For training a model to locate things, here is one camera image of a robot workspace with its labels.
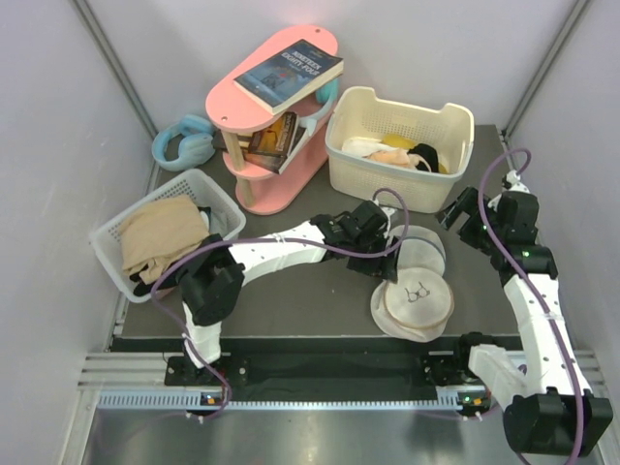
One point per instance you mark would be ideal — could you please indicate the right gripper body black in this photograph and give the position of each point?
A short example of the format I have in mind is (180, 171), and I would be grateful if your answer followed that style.
(473, 230)

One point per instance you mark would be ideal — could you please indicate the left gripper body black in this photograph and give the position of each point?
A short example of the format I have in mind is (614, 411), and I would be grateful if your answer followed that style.
(368, 266)

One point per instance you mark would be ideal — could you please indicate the beige trim mesh laundry bag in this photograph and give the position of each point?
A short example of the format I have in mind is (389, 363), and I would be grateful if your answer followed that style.
(416, 307)

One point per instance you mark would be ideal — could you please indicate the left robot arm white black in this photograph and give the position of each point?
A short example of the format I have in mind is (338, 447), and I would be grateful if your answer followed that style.
(211, 278)

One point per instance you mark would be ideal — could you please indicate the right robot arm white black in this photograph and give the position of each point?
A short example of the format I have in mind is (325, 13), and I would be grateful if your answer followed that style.
(548, 406)

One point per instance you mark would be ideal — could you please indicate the grey trim mesh laundry bag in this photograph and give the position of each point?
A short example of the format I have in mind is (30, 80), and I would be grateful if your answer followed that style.
(423, 248)

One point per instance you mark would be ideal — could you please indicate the cream plastic laundry basket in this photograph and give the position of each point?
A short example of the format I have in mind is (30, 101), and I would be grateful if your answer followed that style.
(360, 113)

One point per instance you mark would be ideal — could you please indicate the clothes pile in cream basket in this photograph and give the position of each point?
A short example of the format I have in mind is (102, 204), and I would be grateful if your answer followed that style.
(396, 151)

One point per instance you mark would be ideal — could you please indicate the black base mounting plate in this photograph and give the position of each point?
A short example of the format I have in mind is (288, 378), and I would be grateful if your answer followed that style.
(246, 362)

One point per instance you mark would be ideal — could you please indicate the brown orange book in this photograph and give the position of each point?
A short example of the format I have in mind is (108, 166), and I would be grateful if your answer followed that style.
(271, 148)

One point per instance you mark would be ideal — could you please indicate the dark blue paperback book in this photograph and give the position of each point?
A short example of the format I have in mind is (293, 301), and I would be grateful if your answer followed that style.
(289, 75)

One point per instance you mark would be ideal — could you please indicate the blue headphones on floor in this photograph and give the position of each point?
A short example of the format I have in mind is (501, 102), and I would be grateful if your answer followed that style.
(195, 147)

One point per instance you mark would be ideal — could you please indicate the beige folded cloth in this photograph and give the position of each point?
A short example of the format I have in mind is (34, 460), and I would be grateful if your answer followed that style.
(160, 235)

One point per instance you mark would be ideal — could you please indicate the white plastic perforated basket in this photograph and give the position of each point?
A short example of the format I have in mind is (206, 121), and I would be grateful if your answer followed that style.
(147, 237)

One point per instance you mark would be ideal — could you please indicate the grey slotted cable duct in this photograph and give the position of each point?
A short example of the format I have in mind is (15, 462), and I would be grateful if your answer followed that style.
(202, 401)

